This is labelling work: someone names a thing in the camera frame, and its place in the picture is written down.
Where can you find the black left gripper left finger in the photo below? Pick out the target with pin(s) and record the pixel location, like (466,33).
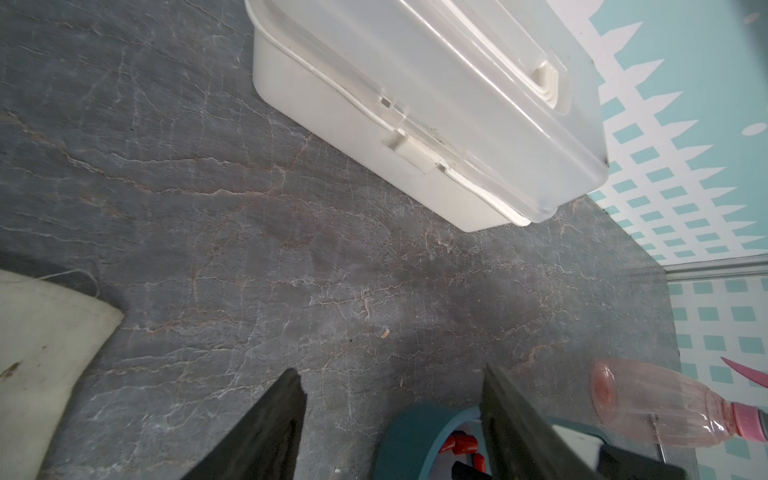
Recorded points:
(264,444)

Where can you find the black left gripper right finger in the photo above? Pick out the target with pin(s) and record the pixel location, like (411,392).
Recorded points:
(520,442)

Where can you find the teal plastic storage box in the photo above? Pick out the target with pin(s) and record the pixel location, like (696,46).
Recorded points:
(410,448)

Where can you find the white plastic storage case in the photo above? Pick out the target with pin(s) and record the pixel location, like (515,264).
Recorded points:
(485,112)

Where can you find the red sleeve three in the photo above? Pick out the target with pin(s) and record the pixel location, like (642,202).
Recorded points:
(479,462)

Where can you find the red sleeve one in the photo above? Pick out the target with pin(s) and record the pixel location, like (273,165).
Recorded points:
(464,444)

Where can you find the red sleeve two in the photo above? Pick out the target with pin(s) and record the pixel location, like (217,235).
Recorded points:
(448,445)

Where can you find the white work glove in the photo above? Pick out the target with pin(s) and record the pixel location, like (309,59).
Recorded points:
(49,336)

